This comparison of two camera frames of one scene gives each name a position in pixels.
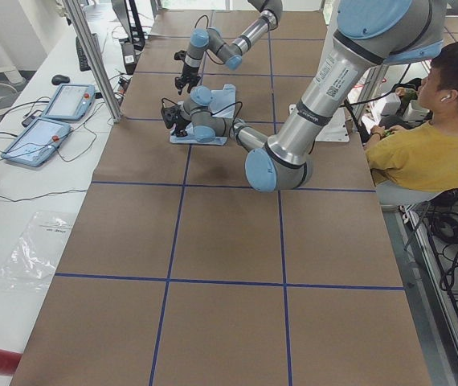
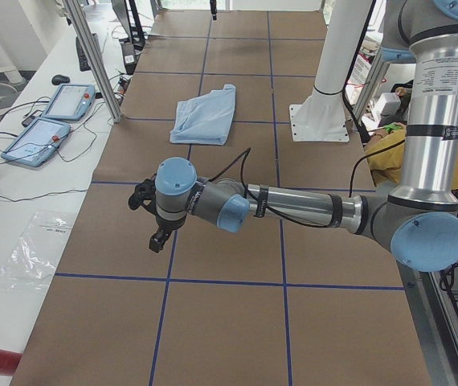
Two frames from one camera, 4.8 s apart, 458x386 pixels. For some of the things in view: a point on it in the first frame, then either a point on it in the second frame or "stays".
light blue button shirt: (224, 103) stays
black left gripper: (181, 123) -> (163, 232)
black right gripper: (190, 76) -> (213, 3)
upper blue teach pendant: (71, 102) stays
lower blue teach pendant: (38, 143) stays
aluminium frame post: (75, 10) stays
